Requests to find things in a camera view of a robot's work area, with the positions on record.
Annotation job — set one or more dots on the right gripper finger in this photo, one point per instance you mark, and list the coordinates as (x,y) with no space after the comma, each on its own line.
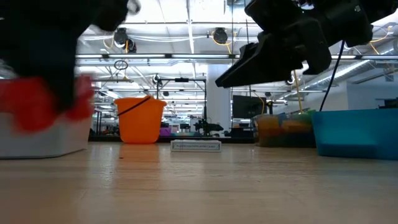
(267,62)
(318,53)

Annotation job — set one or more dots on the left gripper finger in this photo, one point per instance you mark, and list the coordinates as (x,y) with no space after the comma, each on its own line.
(63,90)

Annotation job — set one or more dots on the red toy brick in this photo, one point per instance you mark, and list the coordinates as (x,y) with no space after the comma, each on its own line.
(28,102)

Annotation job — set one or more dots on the light grey plastic bin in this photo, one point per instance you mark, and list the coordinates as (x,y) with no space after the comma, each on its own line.
(46,140)

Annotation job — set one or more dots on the teal plastic bin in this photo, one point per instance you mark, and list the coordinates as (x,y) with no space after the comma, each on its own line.
(357,133)

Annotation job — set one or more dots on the white teal card deck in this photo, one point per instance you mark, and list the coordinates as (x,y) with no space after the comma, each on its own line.
(196,146)

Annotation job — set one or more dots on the black background robot arm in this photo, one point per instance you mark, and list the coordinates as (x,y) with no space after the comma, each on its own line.
(206,127)

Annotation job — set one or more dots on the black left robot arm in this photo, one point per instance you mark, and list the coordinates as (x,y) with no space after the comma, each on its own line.
(46,14)

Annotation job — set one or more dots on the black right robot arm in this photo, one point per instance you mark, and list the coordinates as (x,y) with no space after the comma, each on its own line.
(382,7)

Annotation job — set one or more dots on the black monitor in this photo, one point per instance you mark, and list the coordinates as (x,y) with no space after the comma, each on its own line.
(245,107)

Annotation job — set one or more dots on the white pillar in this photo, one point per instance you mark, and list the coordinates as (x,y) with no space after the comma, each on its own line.
(214,109)

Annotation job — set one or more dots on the brown plastic bin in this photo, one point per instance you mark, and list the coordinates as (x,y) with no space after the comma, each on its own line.
(280,140)

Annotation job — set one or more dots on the orange plastic bucket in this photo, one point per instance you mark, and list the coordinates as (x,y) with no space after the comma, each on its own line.
(140,124)

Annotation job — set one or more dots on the purple background bin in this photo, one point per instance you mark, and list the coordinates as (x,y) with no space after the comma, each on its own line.
(165,131)

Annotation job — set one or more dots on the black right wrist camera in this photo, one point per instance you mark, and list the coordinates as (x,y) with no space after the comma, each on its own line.
(273,12)

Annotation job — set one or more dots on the black background rig frame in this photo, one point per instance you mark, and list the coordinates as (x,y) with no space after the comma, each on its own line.
(182,80)

